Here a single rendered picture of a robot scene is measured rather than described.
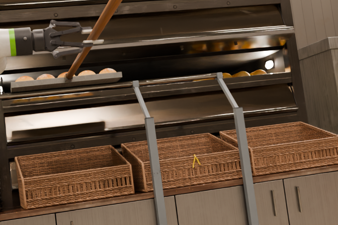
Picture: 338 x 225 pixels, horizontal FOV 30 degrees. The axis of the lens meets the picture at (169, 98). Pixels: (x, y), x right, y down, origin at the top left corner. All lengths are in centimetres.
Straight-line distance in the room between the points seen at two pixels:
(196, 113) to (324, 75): 523
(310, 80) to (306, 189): 585
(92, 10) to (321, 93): 568
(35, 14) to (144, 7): 65
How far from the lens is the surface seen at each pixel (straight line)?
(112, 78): 320
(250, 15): 410
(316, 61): 910
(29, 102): 370
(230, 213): 333
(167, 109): 382
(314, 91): 921
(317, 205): 353
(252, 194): 331
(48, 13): 380
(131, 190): 324
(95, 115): 373
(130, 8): 387
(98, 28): 202
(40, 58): 364
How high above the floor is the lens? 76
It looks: 5 degrees up
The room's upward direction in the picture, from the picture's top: 7 degrees counter-clockwise
